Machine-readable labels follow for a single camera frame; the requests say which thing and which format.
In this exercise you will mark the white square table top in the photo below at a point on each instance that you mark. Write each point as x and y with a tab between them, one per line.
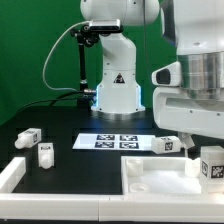
160	175

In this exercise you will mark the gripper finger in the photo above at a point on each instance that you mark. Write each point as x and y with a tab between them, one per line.
187	141

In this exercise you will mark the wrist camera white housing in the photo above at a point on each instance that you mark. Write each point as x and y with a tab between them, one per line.
169	75

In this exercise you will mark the white sheet with tags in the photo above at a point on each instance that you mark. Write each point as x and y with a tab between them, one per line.
124	142

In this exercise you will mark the white U-shaped fence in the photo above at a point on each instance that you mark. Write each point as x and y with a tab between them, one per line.
143	207

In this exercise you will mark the grey camera on stand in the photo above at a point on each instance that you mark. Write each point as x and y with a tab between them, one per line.
105	26

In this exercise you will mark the black camera stand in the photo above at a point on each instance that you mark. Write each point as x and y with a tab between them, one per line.
85	39

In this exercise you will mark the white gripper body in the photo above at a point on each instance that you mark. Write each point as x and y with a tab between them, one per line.
174	110

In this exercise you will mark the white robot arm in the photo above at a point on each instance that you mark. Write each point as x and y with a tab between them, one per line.
189	94

